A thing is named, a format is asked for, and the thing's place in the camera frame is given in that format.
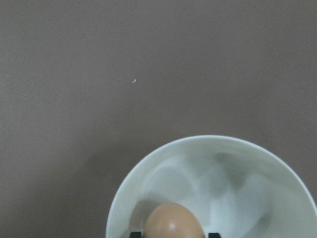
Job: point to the white ceramic bowl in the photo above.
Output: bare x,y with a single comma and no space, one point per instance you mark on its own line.
233,187

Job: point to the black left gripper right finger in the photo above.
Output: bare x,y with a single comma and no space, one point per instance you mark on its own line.
213,235

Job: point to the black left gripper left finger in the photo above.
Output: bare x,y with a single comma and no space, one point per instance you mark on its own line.
135,235

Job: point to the brown egg from bowl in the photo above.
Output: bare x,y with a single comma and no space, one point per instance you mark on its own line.
172,220

